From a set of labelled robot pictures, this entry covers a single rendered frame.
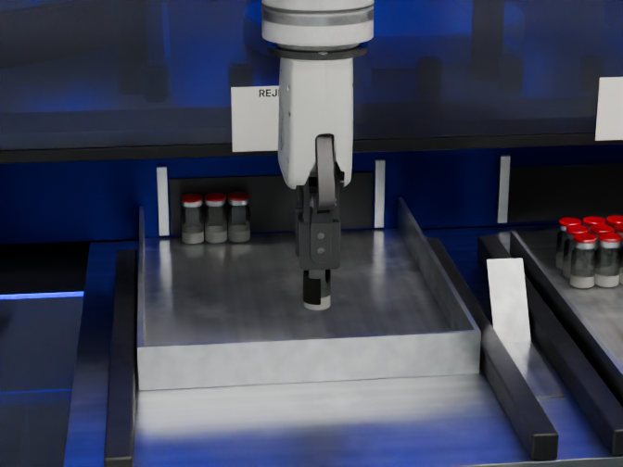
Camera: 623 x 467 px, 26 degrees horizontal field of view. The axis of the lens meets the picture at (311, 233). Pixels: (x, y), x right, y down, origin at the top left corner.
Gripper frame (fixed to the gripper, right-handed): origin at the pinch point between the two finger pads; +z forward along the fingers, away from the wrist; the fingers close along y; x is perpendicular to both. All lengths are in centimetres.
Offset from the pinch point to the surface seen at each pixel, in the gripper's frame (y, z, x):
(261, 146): -18.4, -2.7, -3.0
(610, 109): -18.5, -5.2, 29.6
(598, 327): 0.1, 8.7, 23.5
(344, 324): -2.9, 8.7, 2.6
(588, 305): -4.7, 8.7, 24.1
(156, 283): -14.0, 8.6, -13.0
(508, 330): 1.6, 8.0, 15.4
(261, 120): -18.4, -5.1, -2.9
